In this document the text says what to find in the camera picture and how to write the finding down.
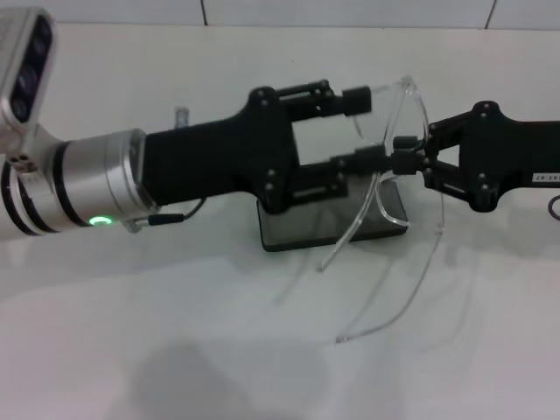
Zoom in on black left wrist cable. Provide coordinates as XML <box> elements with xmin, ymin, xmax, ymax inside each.
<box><xmin>130</xmin><ymin>196</ymin><xmax>209</xmax><ymax>229</ymax></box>

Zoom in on black glasses case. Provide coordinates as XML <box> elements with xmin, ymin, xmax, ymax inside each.
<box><xmin>256</xmin><ymin>178</ymin><xmax>410</xmax><ymax>254</ymax></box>

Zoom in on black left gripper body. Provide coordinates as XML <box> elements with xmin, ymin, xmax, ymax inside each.
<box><xmin>136</xmin><ymin>85</ymin><xmax>302</xmax><ymax>216</ymax></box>

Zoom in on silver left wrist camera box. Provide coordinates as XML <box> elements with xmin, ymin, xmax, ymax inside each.
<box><xmin>0</xmin><ymin>7</ymin><xmax>59</xmax><ymax>135</ymax></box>

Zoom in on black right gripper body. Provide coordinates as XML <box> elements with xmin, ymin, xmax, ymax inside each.
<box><xmin>456</xmin><ymin>100</ymin><xmax>560</xmax><ymax>214</ymax></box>

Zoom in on clear transparent glasses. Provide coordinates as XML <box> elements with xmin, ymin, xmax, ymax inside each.
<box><xmin>314</xmin><ymin>73</ymin><xmax>448</xmax><ymax>347</ymax></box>

